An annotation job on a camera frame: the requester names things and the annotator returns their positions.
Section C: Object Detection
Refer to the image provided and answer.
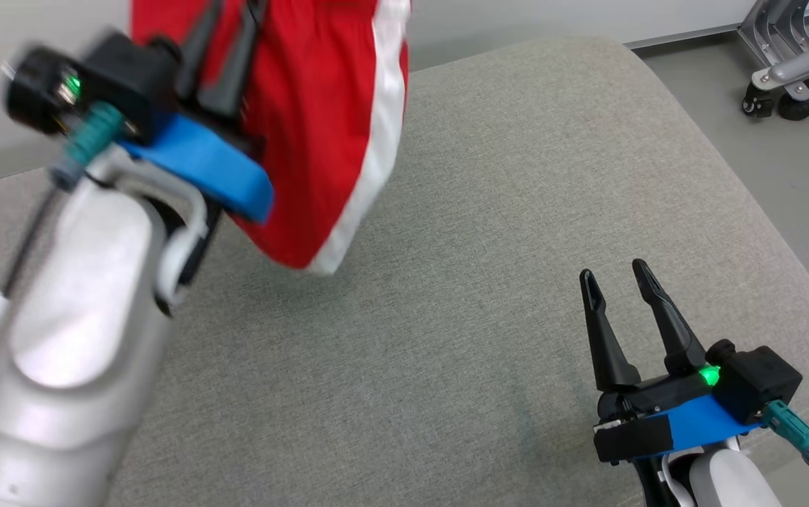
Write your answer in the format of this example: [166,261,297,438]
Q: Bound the left gripper blue tape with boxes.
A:
[119,0,275,226]

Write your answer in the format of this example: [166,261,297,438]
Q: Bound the right gripper blue tape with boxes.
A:
[579,258,764,465]

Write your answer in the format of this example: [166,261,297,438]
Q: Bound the red shorts white trim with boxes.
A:
[130,0,412,275]

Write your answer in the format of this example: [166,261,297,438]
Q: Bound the metal wheeled stand base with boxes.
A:
[737,0,809,122]

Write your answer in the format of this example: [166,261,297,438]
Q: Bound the left camera cable teal plug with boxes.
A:
[0,102,127,458]

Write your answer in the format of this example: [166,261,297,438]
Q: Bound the camera cable teal plug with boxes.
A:
[0,102,127,458]
[762,400,809,507]

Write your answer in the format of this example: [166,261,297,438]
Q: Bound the right camera cable teal plug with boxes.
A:
[762,400,809,507]

